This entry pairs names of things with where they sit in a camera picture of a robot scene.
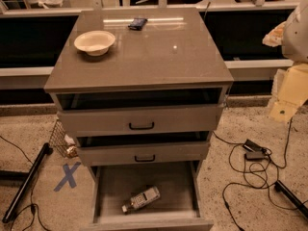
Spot clear plastic bottle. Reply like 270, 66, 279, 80
122, 187, 161, 214

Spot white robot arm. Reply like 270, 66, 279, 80
262, 0, 308, 122

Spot grey drawer cabinet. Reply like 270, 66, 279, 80
43, 7, 235, 231

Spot top grey drawer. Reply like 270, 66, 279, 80
58, 105, 222, 137

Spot middle grey drawer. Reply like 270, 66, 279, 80
77, 141, 210, 167

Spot bottom open grey drawer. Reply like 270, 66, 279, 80
80, 162, 213, 231

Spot dark blue snack packet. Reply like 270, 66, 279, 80
128, 18, 147, 31

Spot white paper bowl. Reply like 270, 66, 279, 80
74, 31, 116, 57

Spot blue tape cross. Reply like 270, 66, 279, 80
54, 162, 81, 192

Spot black power adapter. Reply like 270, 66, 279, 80
243, 140, 266, 161

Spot black left stand leg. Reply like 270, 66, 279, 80
2, 142, 53, 223

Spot black stand leg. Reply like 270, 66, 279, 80
2, 142, 53, 223
274, 180, 308, 218

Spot black right stand leg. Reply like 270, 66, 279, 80
274, 180, 308, 218

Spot wire mesh basket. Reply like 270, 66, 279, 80
49, 120, 77, 158

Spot black floor cable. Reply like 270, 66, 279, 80
212, 117, 308, 231

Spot left black cable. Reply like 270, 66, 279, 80
0, 135, 52, 231

